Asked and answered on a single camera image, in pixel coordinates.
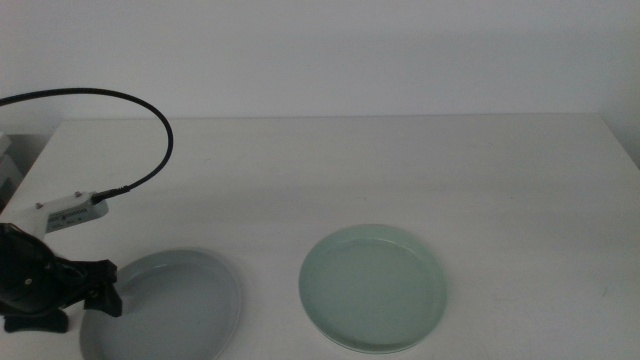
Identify grey shallow bowl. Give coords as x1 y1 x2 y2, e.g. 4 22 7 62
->
79 248 242 360

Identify pale green shallow bowl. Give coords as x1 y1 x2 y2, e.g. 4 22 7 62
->
298 223 448 355

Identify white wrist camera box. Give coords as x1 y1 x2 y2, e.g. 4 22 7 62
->
0 191 110 239

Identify black camera cable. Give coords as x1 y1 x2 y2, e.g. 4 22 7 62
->
0 87 175 204

